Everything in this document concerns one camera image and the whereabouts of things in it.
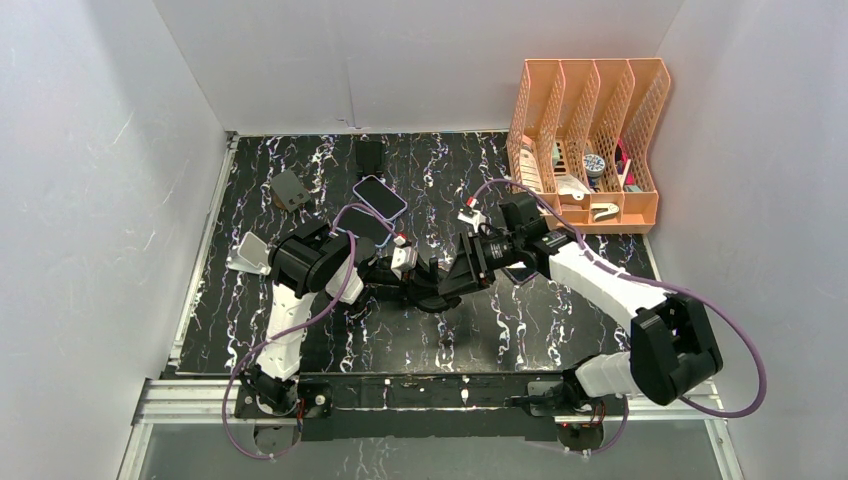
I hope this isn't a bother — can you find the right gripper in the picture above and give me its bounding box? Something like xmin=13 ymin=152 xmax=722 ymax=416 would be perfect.
xmin=437 ymin=230 xmax=523 ymax=298

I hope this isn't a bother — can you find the black round base phone stand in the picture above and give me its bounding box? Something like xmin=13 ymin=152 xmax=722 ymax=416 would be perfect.
xmin=404 ymin=257 xmax=461 ymax=313

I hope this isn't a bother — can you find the orange desk file organizer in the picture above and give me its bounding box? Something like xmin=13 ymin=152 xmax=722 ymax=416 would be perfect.
xmin=507 ymin=58 xmax=671 ymax=234

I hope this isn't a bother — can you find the purple back magsafe phone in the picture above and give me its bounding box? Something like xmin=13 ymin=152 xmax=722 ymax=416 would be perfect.
xmin=503 ymin=266 xmax=538 ymax=286

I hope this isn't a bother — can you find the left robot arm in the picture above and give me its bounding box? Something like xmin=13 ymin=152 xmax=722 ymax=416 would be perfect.
xmin=234 ymin=221 xmax=418 ymax=416

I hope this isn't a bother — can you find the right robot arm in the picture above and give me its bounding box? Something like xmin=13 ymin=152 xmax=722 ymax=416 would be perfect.
xmin=438 ymin=194 xmax=723 ymax=414

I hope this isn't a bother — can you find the blue case phone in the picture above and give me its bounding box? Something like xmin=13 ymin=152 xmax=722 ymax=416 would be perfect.
xmin=332 ymin=204 xmax=396 ymax=248

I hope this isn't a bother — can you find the purple case phone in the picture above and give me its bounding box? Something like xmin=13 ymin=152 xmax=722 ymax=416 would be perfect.
xmin=352 ymin=175 xmax=408 ymax=222

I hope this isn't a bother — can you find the dark wooden phone stand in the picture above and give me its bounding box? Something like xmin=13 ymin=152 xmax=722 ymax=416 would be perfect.
xmin=270 ymin=170 xmax=311 ymax=212

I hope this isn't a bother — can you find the black folding phone stand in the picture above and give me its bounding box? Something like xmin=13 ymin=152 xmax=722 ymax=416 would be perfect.
xmin=354 ymin=140 xmax=385 ymax=179

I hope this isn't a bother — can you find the silver metal phone stand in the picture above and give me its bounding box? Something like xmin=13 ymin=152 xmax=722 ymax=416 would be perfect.
xmin=226 ymin=231 xmax=271 ymax=276

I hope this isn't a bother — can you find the white oval label pack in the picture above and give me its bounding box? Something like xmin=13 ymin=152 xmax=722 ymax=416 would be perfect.
xmin=519 ymin=146 xmax=544 ymax=193

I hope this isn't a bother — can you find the white plastic packet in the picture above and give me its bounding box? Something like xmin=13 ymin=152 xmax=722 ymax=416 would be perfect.
xmin=554 ymin=173 xmax=592 ymax=201

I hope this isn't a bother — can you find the round blue lid jar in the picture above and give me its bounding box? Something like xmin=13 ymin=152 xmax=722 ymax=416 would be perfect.
xmin=583 ymin=153 xmax=607 ymax=179

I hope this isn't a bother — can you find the white flat card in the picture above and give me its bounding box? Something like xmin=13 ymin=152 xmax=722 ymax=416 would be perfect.
xmin=618 ymin=159 xmax=632 ymax=187

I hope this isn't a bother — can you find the magenta notebook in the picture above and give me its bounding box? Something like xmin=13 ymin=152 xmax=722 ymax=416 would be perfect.
xmin=615 ymin=140 xmax=631 ymax=175

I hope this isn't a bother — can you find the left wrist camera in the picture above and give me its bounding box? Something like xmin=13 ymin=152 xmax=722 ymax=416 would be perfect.
xmin=390 ymin=234 xmax=418 ymax=280

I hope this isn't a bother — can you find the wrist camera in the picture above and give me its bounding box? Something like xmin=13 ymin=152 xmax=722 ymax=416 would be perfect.
xmin=457 ymin=197 xmax=488 ymax=232
xmin=390 ymin=234 xmax=418 ymax=280

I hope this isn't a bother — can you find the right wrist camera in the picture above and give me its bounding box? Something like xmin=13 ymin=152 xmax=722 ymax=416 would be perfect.
xmin=457 ymin=197 xmax=488 ymax=232

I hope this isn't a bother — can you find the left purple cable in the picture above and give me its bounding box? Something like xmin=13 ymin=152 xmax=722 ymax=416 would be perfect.
xmin=221 ymin=201 xmax=407 ymax=462

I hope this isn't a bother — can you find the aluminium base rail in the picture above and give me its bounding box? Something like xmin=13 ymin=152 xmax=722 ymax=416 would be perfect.
xmin=119 ymin=375 xmax=742 ymax=479

